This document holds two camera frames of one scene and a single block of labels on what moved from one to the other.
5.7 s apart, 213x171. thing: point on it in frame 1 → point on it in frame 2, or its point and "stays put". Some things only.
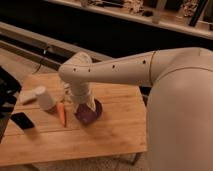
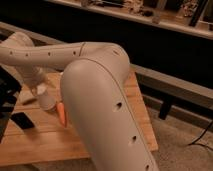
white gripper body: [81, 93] → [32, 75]
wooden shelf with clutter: [193, 16] stays put
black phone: [22, 120] stays put
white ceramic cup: [45, 100] stays put
